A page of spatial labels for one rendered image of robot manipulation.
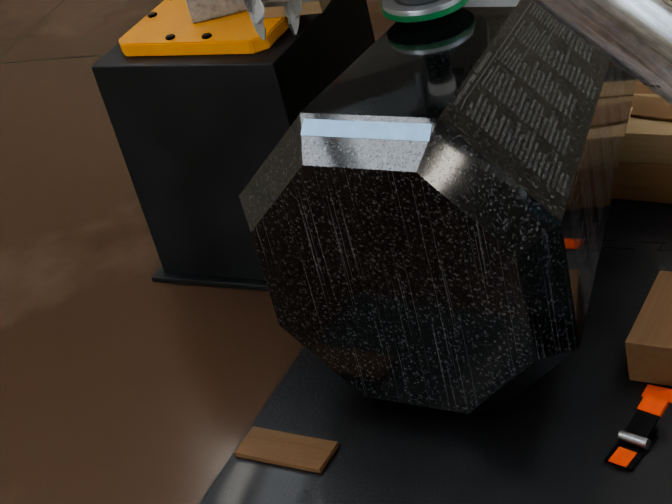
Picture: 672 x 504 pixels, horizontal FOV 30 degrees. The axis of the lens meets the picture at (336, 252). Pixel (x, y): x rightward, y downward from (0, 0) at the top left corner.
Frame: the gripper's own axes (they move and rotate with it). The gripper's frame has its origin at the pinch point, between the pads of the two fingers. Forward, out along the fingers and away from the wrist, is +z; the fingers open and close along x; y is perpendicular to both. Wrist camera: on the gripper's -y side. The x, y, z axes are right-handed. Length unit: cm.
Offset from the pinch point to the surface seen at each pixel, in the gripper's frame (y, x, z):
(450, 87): -28, 46, 18
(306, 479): -55, 6, 105
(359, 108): -35.4, 27.2, 19.0
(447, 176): -17, 37, 35
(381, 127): -27.9, 28.5, 23.4
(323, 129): -38.7, 19.3, 22.3
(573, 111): -32, 78, 29
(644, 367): -29, 86, 92
